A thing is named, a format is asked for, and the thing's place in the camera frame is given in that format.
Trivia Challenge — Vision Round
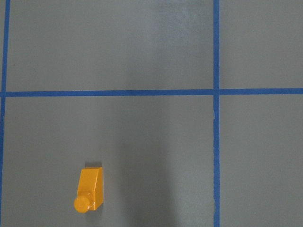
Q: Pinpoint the orange trapezoid block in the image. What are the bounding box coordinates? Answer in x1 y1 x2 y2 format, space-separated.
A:
74 167 104 213

